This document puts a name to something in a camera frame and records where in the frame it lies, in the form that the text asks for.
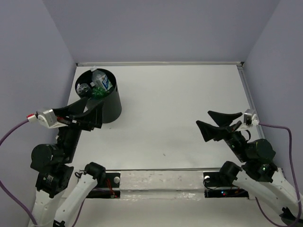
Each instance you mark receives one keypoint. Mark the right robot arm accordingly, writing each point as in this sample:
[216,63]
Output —
[258,176]

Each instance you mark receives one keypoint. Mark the black cylindrical bin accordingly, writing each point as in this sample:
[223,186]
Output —
[112,107]

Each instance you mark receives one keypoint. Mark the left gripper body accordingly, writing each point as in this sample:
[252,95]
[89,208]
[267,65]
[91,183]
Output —
[70,121]

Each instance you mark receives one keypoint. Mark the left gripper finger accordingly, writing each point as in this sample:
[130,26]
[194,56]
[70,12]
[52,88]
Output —
[92,118]
[72,109]

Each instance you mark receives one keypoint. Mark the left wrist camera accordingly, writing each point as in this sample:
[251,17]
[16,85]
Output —
[46,117]

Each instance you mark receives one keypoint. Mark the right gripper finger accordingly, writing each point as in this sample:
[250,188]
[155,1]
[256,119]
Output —
[223,119]
[210,132]

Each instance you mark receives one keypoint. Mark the water bottle white green label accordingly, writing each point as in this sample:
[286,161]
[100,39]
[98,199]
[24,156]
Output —
[100,79]

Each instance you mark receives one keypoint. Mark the green plastic bottle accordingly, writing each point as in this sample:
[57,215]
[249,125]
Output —
[99,93]

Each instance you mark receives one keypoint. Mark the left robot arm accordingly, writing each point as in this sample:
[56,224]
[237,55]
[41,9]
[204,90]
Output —
[52,162]

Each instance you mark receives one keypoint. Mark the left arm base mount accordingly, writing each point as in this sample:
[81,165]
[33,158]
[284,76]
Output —
[111,184]

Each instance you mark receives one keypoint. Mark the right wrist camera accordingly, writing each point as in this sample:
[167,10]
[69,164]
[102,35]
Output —
[250,120]

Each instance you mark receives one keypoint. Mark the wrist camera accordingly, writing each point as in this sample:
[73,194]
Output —
[250,120]
[46,117]

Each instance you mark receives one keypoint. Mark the clear bottle blue label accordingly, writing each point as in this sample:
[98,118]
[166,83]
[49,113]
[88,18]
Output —
[84,90]

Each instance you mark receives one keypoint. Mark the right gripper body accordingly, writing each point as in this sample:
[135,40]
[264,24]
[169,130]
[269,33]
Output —
[235,138]

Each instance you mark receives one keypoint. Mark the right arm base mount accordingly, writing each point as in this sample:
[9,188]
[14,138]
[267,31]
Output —
[215,187]

